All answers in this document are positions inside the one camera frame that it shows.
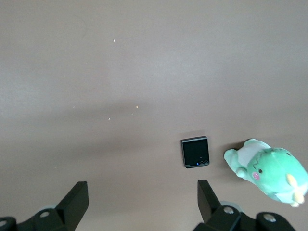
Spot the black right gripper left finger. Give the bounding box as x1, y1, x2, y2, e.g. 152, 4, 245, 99
16, 181, 89, 231

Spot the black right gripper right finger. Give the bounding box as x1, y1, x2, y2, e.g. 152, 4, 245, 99
193, 180, 251, 231

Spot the black flip phone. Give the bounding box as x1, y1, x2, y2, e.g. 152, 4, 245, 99
180, 136, 209, 169

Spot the green dinosaur plush toy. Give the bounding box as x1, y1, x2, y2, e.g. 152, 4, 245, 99
224, 138, 308, 208

